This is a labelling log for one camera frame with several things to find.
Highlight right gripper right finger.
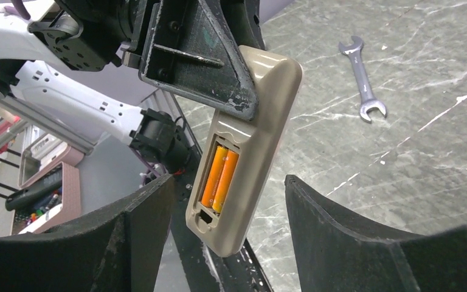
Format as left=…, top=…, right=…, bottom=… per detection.
left=285, top=175, right=467, bottom=291

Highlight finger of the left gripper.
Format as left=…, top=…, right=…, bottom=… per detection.
left=139, top=1, right=258, bottom=120
left=221, top=0, right=266, bottom=50

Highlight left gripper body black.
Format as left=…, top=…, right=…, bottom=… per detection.
left=121, top=1, right=165, bottom=81

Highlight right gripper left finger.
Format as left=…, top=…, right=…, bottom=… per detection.
left=0, top=175, right=175, bottom=291

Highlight beige remote control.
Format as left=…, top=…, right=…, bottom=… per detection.
left=185, top=45, right=303, bottom=258

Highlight orange AA battery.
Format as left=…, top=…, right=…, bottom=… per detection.
left=201, top=145, right=228, bottom=208
left=212, top=150, right=239, bottom=214

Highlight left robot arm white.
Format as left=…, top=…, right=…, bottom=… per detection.
left=0, top=1, right=264, bottom=174

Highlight background clutter bins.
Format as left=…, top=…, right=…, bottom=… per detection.
left=0, top=100, right=85, bottom=237

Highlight silver combination wrench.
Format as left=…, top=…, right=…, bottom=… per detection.
left=338, top=35, right=387, bottom=123

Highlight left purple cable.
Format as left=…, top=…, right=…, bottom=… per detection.
left=130, top=149, right=166, bottom=182

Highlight aluminium frame rail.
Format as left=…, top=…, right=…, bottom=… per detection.
left=0, top=94, right=103, bottom=154

